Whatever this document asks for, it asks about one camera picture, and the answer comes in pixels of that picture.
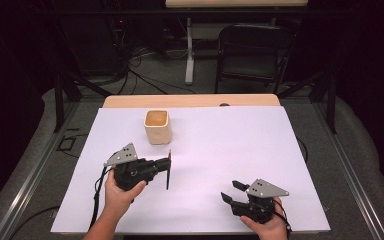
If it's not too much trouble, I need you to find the black floor cable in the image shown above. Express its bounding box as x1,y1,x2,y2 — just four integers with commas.
296,137,309,164
9,205,61,240

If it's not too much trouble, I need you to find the white table sheet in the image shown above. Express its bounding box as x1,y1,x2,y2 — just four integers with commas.
50,105,331,234

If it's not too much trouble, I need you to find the bundle of black floor cables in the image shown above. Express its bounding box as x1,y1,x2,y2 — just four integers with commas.
111,46,198,96

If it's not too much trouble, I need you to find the person's right hand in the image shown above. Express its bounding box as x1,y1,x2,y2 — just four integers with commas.
239,197,289,240

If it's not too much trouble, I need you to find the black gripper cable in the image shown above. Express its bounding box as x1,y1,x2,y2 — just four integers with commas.
89,166,110,231
273,198,293,235

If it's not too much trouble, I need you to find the person's left hand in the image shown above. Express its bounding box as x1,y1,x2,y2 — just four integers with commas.
103,169,148,218

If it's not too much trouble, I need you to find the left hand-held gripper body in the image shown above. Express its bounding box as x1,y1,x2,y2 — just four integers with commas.
103,142,158,192

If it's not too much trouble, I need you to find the dark pencil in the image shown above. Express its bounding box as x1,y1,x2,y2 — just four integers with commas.
165,149,173,191

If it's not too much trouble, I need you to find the cream square pen holder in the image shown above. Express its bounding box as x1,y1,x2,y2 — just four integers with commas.
143,109,173,146

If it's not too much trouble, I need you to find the white desk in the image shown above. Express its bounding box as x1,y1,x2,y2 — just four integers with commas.
165,0,309,86

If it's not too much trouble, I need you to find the black metal stand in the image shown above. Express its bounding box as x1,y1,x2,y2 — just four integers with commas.
278,66,338,135
53,71,113,134

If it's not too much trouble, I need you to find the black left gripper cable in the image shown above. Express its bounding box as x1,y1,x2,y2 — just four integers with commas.
89,166,110,231

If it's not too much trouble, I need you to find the aluminium floor rail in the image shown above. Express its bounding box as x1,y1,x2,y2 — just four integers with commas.
314,101,384,240
0,101,81,240

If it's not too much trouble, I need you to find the black folding chair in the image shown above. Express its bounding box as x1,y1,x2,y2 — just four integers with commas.
214,23,297,95

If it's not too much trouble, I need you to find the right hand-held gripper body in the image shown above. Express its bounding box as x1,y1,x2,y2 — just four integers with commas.
230,178,290,224

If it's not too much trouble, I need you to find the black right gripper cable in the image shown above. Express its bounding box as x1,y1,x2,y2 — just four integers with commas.
273,198,293,235

